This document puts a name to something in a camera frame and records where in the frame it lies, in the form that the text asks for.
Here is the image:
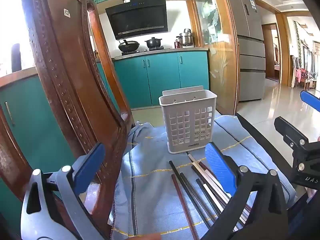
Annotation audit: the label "grey refrigerator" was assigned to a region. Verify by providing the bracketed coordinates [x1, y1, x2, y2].
[229, 0, 266, 101]

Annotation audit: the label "teal lower cabinets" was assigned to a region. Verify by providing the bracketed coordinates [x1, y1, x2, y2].
[0, 50, 210, 230]

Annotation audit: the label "white chopstick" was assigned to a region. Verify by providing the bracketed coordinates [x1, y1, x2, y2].
[186, 151, 251, 224]

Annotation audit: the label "red thermos bottle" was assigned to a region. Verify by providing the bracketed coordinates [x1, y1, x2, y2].
[174, 38, 180, 48]

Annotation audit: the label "blue checked cloth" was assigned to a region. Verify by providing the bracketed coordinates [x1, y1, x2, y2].
[108, 114, 297, 240]

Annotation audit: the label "black wok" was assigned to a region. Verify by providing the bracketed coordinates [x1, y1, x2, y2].
[118, 39, 140, 53]

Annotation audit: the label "black range hood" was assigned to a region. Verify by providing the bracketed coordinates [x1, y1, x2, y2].
[105, 0, 168, 40]

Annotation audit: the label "carved wooden chair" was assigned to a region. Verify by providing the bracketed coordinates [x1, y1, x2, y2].
[0, 0, 134, 240]

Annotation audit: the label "white plastic utensil basket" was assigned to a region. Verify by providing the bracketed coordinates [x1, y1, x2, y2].
[159, 86, 217, 154]

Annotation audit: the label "stainless steel pot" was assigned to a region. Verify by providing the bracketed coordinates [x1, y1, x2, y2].
[176, 29, 194, 46]

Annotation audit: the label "black cooking pot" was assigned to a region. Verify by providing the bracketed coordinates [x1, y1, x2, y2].
[145, 37, 162, 49]

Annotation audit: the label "red-brown chopstick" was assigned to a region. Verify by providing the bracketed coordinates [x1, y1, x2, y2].
[171, 174, 199, 240]

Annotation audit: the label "black chopstick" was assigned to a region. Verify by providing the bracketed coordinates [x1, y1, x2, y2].
[169, 160, 212, 229]
[196, 179, 223, 216]

